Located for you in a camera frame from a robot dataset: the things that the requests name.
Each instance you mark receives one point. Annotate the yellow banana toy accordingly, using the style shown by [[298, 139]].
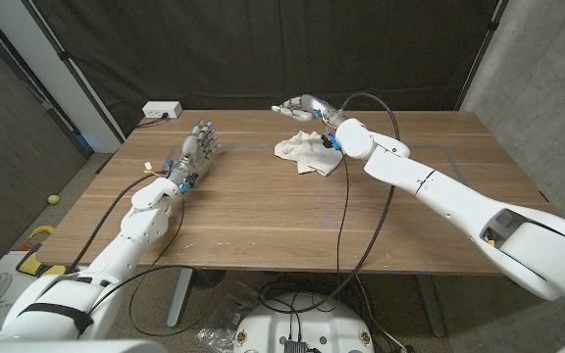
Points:
[[42, 229]]

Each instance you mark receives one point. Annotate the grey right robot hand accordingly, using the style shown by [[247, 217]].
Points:
[[312, 105]]

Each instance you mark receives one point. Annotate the black backdrop curtain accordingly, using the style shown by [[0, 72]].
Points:
[[282, 49]]

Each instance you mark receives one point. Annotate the black backdrop stand pole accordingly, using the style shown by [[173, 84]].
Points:
[[481, 51], [69, 61]]

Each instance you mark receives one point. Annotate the white power strip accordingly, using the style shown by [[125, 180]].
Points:
[[162, 110]]

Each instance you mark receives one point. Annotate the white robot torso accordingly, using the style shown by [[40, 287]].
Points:
[[66, 347]]

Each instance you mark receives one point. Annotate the white table leg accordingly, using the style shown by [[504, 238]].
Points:
[[181, 294]]

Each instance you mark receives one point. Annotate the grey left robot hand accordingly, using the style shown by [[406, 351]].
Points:
[[189, 149]]

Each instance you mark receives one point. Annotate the grey table leg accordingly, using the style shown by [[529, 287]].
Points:
[[429, 304]]

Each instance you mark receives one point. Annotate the yellow ball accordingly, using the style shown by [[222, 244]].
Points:
[[54, 199]]

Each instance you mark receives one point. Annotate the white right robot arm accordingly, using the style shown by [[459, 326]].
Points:
[[459, 196]]

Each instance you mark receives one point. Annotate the white cloth rag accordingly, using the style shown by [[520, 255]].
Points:
[[307, 149]]

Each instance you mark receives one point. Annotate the yellow and black pad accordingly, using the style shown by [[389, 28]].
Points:
[[32, 264]]

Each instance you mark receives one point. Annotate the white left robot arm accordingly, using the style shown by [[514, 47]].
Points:
[[125, 245]]

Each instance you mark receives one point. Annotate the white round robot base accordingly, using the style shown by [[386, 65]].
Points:
[[307, 326]]

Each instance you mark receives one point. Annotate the clear plastic bag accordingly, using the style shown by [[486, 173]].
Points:
[[223, 323]]

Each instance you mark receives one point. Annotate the black round floor fan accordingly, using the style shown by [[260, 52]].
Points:
[[208, 278]]

